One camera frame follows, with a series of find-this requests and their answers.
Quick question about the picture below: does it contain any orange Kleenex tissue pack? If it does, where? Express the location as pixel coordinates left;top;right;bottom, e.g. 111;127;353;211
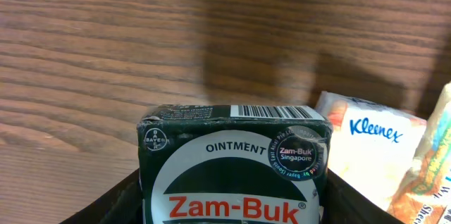
316;92;426;211

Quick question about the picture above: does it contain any green Zam-Buk ointment box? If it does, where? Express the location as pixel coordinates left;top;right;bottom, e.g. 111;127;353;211
137;105;333;224

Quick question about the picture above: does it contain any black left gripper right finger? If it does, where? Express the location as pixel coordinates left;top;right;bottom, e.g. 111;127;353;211
322;170;402;224

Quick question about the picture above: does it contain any yellow snack chip bag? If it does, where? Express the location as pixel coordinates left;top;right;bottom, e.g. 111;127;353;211
388;84;450;224

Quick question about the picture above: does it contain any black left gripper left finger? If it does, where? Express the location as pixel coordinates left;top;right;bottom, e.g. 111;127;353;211
61;169;144;224

